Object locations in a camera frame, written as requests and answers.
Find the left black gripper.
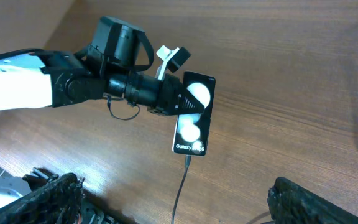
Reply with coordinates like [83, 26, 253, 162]
[106, 73, 205, 116]

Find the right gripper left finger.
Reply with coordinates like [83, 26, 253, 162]
[0, 173, 84, 224]

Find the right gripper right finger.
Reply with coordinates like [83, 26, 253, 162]
[267, 177, 358, 224]

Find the black smartphone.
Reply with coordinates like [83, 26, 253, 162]
[172, 72, 216, 156]

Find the black USB charging cable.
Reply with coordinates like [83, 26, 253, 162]
[170, 154, 193, 224]

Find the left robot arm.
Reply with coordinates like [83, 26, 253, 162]
[0, 16, 205, 116]

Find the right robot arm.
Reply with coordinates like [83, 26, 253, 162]
[0, 168, 358, 223]

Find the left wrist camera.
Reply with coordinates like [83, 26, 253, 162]
[155, 45, 191, 81]

